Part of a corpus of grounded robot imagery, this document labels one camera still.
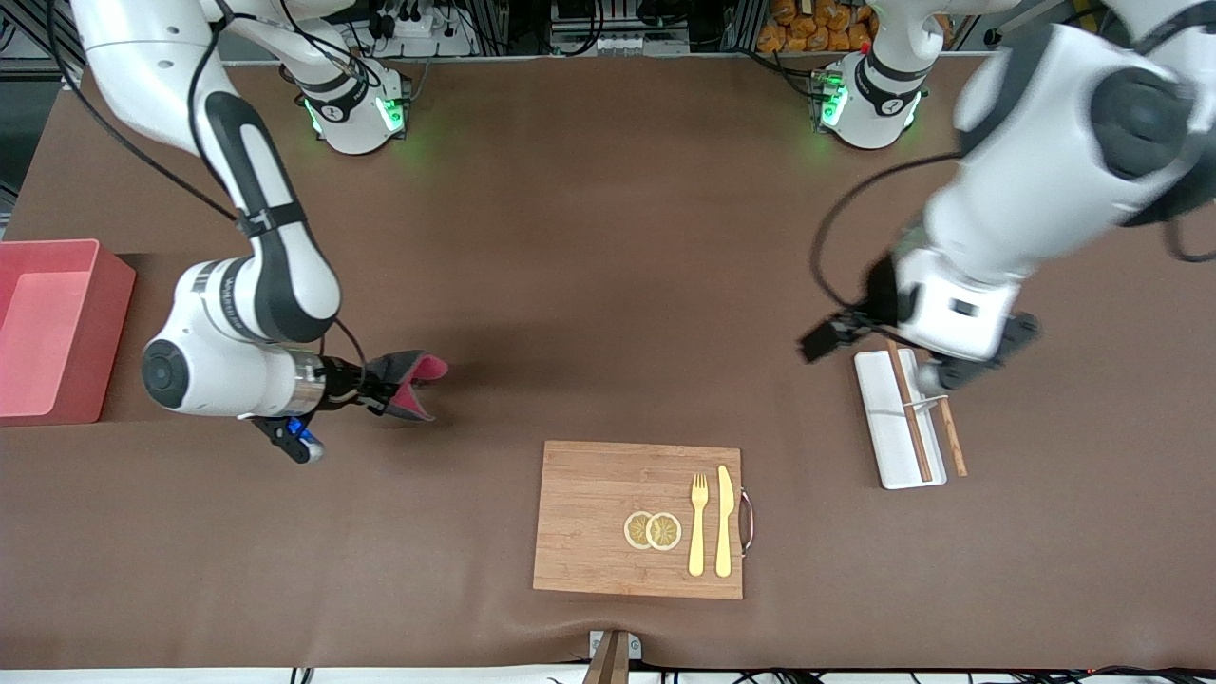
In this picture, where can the brown table mat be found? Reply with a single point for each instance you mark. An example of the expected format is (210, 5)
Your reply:
(570, 285)

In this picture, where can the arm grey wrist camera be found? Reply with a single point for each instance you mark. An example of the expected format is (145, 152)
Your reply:
(955, 372)
(290, 439)

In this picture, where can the yellow plastic fork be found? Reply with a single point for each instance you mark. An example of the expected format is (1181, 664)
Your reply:
(697, 541)

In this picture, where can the thin white chopstick band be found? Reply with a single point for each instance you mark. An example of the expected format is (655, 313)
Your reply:
(926, 402)

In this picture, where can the pink plastic bin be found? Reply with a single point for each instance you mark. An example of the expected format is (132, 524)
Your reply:
(47, 323)

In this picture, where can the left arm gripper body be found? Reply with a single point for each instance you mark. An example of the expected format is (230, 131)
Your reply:
(882, 291)

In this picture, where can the lemon slice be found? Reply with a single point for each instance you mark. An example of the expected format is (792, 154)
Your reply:
(634, 530)
(665, 531)

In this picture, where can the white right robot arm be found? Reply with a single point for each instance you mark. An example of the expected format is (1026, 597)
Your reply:
(228, 370)

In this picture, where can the aluminium equipment rack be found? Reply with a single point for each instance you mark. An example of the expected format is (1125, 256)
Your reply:
(570, 19)

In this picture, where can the white terminal block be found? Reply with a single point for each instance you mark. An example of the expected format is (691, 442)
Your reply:
(622, 44)

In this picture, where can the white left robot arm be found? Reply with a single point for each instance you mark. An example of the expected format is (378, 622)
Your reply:
(1045, 171)

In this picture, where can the white power strip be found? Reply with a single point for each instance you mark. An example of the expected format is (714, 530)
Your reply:
(427, 43)

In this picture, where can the grey cloth with pink lining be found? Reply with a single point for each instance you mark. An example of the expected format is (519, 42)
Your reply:
(418, 399)

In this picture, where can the pile of orange items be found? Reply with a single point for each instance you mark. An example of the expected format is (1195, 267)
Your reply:
(807, 28)

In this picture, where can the yellow plastic knife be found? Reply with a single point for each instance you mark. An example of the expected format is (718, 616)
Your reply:
(724, 522)

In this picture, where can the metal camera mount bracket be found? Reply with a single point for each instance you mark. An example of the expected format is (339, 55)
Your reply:
(614, 651)

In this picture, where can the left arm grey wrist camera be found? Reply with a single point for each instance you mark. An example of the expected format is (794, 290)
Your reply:
(955, 372)

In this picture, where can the white rectangular tray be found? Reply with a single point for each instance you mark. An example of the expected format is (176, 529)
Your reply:
(883, 427)

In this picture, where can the wooden cutting board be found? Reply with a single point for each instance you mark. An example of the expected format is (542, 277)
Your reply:
(589, 513)

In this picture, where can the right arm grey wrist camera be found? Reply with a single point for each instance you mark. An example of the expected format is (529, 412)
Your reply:
(290, 439)

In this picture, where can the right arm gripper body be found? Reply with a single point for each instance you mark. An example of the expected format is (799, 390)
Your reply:
(344, 384)

